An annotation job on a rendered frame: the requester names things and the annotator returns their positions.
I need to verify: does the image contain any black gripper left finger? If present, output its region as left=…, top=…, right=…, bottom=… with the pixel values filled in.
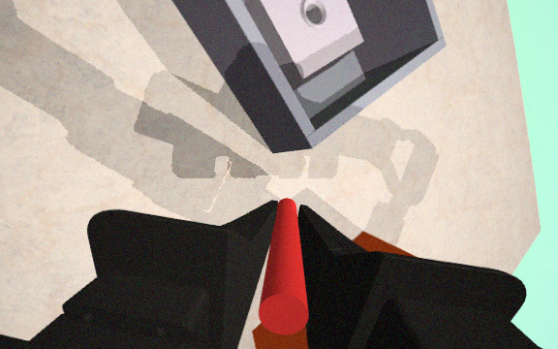
left=87, top=200, right=278, bottom=349

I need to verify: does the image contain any white square plate with hole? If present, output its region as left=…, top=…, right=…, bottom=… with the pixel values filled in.
left=245, top=0, right=364, bottom=90

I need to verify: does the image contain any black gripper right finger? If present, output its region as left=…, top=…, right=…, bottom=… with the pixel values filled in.
left=297, top=205, right=527, bottom=349

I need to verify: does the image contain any red peg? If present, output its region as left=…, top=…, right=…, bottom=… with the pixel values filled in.
left=259, top=198, right=309, bottom=334

